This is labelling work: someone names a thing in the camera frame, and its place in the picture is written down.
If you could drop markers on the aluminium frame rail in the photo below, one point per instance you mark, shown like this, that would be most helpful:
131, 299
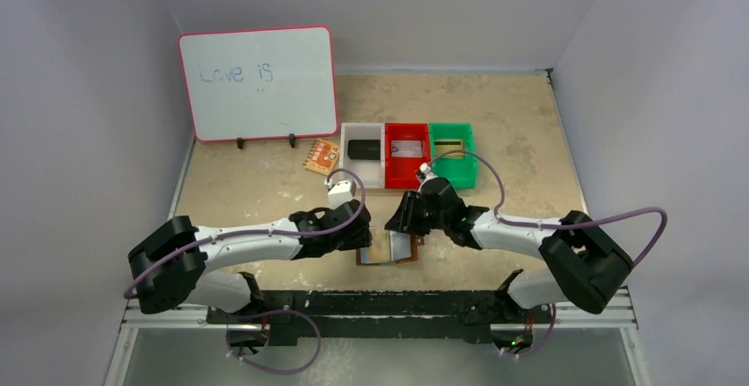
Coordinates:
180, 348

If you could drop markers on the silver card in red bin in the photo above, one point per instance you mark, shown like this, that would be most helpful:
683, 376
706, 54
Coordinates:
406, 149

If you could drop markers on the gold card in green bin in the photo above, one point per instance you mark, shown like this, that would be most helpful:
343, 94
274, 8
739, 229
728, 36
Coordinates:
449, 148

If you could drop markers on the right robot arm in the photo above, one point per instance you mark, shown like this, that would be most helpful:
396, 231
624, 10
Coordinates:
584, 266

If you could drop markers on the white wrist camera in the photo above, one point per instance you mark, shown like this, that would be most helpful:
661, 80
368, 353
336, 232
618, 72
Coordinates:
341, 192
424, 173

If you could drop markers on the brown leather card holder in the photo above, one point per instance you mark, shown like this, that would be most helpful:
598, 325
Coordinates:
389, 247

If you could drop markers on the black card in white bin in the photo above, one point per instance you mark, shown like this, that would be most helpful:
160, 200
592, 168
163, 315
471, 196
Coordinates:
363, 149

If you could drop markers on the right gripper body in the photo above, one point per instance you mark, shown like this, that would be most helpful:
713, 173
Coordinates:
411, 212

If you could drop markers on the orange patterned card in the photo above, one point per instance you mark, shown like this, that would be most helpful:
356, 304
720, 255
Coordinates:
322, 157

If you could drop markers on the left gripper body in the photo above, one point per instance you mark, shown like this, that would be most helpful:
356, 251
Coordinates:
358, 240

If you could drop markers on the white plastic bin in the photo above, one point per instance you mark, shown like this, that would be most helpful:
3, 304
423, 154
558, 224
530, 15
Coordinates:
372, 173

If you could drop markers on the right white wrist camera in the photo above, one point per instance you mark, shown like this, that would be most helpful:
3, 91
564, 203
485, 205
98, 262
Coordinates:
424, 173

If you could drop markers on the pink framed whiteboard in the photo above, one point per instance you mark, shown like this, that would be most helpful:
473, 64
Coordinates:
260, 84

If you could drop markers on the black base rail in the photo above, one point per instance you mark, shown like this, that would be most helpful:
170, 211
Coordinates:
473, 316

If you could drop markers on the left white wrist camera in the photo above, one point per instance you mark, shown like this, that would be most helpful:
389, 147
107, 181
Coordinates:
341, 192

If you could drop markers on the green plastic bin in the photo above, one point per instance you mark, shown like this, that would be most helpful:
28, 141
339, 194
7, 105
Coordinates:
462, 173

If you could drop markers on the red plastic bin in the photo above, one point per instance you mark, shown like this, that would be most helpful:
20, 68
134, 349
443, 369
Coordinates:
400, 173

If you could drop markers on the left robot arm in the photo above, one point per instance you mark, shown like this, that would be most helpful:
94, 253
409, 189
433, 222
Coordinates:
175, 260

